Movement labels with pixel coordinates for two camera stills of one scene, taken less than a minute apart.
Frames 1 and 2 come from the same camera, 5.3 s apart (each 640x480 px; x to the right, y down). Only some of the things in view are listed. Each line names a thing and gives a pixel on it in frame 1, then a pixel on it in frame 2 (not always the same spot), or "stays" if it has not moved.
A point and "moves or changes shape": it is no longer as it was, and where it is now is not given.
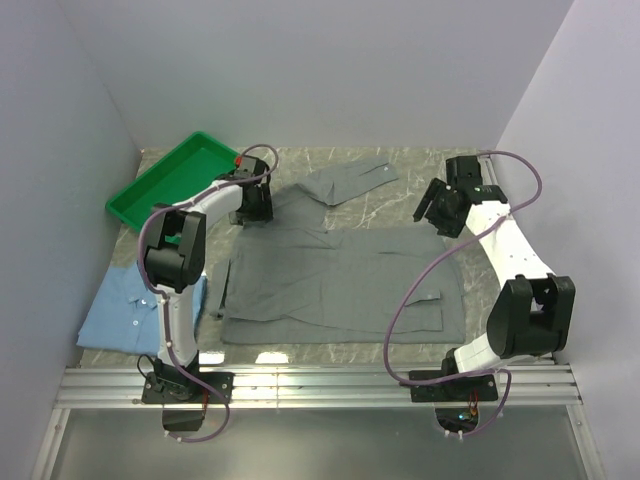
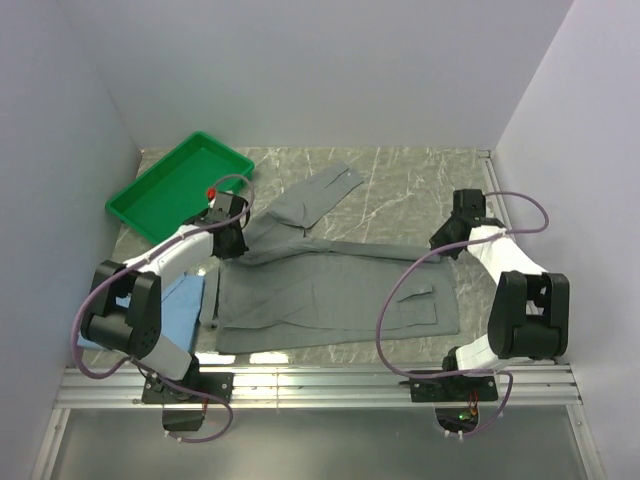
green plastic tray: x=194 y=163 stays
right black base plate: x=482 y=387 stays
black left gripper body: x=256 y=206 to x=238 y=246
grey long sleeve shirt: x=301 y=281 moves or changes shape
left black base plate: x=186 y=388 stays
